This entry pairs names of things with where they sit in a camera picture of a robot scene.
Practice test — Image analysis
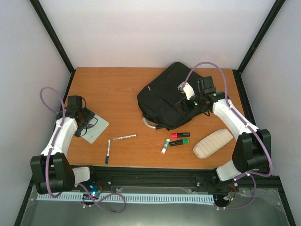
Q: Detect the grey notebook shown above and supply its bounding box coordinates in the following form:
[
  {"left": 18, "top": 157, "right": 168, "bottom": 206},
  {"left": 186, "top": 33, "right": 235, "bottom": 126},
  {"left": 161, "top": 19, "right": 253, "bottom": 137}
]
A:
[{"left": 80, "top": 115, "right": 109, "bottom": 144}]

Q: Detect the black student backpack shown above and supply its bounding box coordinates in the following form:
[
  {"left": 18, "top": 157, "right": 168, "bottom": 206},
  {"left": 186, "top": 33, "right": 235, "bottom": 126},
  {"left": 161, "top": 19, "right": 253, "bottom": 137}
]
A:
[{"left": 137, "top": 62, "right": 210, "bottom": 130}]

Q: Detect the white green glue stick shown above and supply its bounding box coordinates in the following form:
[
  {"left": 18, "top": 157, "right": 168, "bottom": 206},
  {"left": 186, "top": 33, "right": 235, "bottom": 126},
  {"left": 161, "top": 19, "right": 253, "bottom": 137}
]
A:
[{"left": 161, "top": 138, "right": 170, "bottom": 154}]

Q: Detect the beige ribbed pencil pouch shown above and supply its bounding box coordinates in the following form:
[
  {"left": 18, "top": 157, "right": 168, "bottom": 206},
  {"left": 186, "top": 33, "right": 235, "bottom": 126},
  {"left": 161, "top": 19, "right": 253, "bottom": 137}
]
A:
[{"left": 193, "top": 129, "right": 233, "bottom": 159}]

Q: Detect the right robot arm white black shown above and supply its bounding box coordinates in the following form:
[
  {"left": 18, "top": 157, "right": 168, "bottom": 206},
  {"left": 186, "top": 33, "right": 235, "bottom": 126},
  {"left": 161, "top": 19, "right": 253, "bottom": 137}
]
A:
[{"left": 178, "top": 76, "right": 273, "bottom": 181}]

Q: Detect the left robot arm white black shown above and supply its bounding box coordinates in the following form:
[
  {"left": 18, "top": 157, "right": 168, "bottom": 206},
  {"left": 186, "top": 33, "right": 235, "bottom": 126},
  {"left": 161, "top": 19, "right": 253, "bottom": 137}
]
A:
[{"left": 30, "top": 96, "right": 98, "bottom": 198}]

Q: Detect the pink highlighter marker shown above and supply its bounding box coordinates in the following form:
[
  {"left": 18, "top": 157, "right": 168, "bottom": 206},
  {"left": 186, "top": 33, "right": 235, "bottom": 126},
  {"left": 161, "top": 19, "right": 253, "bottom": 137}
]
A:
[{"left": 171, "top": 132, "right": 190, "bottom": 138}]

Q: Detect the green highlighter marker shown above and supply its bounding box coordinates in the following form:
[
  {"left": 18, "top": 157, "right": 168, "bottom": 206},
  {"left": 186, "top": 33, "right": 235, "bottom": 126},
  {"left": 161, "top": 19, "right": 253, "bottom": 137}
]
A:
[{"left": 169, "top": 138, "right": 190, "bottom": 146}]

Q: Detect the clear silver pen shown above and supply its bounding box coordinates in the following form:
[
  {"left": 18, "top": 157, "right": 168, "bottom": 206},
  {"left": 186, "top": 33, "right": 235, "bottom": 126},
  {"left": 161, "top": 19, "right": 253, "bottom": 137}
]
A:
[{"left": 113, "top": 134, "right": 137, "bottom": 140}]

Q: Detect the blue whiteboard marker pen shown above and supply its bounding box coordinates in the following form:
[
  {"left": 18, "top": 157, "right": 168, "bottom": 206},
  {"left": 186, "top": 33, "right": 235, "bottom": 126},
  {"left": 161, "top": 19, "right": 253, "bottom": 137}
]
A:
[{"left": 105, "top": 138, "right": 111, "bottom": 164}]

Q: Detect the green lit circuit board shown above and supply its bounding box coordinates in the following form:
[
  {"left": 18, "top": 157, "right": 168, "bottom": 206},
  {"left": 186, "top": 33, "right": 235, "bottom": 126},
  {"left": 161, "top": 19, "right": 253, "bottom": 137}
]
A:
[{"left": 90, "top": 185, "right": 103, "bottom": 198}]

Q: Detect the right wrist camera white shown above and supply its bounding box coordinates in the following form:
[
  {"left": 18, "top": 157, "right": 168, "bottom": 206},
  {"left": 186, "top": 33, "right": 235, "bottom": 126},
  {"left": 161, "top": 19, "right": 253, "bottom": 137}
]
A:
[{"left": 177, "top": 81, "right": 195, "bottom": 100}]

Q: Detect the right black frame post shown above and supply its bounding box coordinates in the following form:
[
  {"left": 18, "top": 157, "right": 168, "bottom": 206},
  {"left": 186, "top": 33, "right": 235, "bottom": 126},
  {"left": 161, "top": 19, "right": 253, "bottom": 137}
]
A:
[{"left": 236, "top": 0, "right": 286, "bottom": 73}]

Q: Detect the black frame post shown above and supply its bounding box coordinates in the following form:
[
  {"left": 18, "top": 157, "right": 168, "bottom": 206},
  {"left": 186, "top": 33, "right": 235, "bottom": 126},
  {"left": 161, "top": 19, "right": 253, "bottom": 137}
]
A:
[
  {"left": 236, "top": 0, "right": 286, "bottom": 73},
  {"left": 29, "top": 0, "right": 76, "bottom": 74}
]

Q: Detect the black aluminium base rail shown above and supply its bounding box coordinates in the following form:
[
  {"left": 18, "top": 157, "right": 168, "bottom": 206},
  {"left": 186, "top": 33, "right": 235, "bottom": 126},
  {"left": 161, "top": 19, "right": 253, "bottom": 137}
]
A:
[{"left": 30, "top": 164, "right": 280, "bottom": 196}]

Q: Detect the left black frame post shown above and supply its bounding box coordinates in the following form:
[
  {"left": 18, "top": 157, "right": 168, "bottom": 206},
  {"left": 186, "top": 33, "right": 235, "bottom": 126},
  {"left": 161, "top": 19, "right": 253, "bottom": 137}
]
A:
[{"left": 29, "top": 0, "right": 76, "bottom": 74}]

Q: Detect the light blue cable duct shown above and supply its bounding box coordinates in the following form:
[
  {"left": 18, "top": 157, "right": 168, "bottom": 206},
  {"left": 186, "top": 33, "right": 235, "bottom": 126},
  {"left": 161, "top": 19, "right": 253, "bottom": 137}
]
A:
[{"left": 37, "top": 192, "right": 214, "bottom": 205}]

